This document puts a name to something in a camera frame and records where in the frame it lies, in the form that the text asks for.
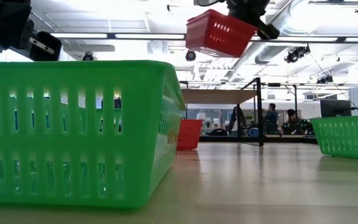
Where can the person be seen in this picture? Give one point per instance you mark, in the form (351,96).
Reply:
(291,118)
(271,119)
(232,119)

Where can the silver ventilation duct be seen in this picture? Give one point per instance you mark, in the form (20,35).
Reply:
(272,53)

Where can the long ceiling light bar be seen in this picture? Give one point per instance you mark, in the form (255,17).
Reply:
(148,36)

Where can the wooden shelf with black legs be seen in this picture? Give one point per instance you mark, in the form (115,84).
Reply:
(216,96)

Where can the black round ceiling camera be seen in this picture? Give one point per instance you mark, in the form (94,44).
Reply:
(190,55)
(88,56)

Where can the red plastic basket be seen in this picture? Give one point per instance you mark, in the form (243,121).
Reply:
(191,133)
(219,34)

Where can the blue round object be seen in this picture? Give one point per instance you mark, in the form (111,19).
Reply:
(253,133)

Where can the black office chair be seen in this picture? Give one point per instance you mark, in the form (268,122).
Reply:
(218,132)

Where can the black ceiling spotlight cluster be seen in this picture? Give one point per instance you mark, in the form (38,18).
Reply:
(297,54)
(325,80)

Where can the black computer monitor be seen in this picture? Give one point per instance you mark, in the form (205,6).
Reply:
(334,108)

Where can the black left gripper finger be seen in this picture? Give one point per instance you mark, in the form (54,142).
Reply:
(47,47)

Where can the green plastic basket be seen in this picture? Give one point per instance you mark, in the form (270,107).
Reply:
(135,133)
(346,137)

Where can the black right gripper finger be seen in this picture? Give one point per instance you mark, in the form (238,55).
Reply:
(267,31)

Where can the black-framed wooden shelf table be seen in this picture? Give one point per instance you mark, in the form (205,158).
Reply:
(295,102)

